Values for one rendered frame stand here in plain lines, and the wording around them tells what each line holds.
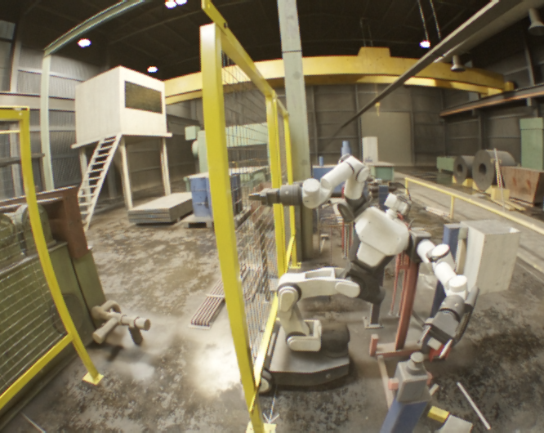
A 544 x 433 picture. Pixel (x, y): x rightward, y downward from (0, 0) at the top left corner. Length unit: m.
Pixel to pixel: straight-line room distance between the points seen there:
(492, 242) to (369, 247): 0.73
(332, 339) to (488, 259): 1.03
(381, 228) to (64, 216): 2.24
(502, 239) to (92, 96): 10.69
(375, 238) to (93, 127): 9.74
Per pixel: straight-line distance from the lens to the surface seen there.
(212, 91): 0.79
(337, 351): 1.72
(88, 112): 10.50
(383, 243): 1.33
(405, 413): 1.14
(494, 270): 1.71
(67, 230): 2.36
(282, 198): 1.03
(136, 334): 2.34
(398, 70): 14.73
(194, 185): 5.84
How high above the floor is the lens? 1.38
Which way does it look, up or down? 14 degrees down
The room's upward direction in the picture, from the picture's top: 4 degrees counter-clockwise
